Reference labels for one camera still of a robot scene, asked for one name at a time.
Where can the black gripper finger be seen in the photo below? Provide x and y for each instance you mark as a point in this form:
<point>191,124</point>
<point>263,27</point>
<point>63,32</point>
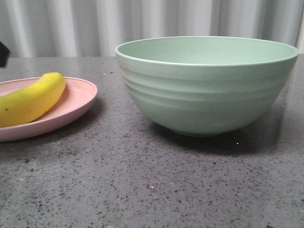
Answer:
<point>4,54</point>

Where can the yellow banana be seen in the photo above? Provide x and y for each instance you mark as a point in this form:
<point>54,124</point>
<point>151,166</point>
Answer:
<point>29,103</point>

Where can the pink plate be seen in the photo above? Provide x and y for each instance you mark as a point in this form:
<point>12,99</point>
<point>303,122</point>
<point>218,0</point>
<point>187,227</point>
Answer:
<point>77,98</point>

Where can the green bowl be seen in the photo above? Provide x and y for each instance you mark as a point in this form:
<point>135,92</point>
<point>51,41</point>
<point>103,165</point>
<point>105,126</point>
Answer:
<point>205,85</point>

